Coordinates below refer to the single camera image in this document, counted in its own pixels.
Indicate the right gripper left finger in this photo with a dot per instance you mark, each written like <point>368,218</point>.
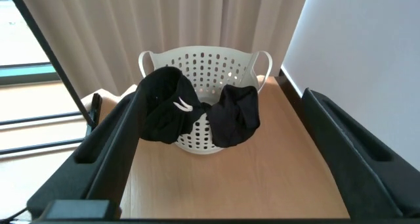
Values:
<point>108,165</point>

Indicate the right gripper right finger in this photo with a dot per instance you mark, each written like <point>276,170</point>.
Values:
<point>354,158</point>

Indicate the black shorts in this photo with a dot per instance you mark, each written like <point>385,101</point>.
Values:
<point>164,99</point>

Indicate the black clothes rack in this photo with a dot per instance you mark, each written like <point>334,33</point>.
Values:
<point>49,53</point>

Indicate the white laundry basket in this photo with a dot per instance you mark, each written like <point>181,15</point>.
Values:
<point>210,69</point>

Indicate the black garment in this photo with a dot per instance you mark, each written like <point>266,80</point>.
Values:
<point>234,115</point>

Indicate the beige curtain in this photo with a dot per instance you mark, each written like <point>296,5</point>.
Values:
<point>164,20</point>

